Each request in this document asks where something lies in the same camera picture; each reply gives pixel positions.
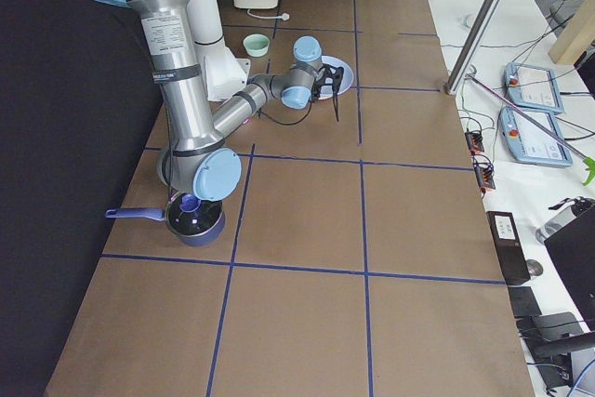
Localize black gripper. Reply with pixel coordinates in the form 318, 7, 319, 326
311, 72, 331, 101

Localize teach pendant tablet near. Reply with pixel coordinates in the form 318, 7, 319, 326
499, 106, 573, 167

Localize teach pendant tablet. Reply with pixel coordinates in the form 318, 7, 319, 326
503, 62, 564, 114
499, 106, 573, 167

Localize black box on side table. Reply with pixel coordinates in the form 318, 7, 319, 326
486, 211, 530, 285

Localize reacher grabber stick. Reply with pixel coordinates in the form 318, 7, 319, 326
465, 73, 594, 186

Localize dark blue pot with lid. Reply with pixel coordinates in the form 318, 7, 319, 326
104, 192, 226, 246

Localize orange black connector far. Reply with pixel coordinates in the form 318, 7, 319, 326
465, 130, 484, 154

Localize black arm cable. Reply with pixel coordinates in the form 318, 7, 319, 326
258, 66, 348, 127

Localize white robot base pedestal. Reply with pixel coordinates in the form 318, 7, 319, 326
187, 0, 247, 101

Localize orange black connector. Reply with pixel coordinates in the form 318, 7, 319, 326
472, 154, 496, 193
465, 130, 484, 154

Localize aluminium frame post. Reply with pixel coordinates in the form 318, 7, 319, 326
444, 0, 501, 96

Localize white toaster cable with plug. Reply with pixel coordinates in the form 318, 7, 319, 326
245, 7, 292, 22

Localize green bowl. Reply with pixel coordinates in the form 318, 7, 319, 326
243, 33, 271, 58

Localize blue plate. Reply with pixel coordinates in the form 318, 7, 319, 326
318, 56, 355, 100

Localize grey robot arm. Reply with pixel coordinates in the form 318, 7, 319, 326
94, 0, 324, 201

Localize orange black connector near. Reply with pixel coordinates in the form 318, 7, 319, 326
472, 154, 496, 193

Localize teach pendant tablet far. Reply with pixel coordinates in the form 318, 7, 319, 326
503, 62, 564, 114

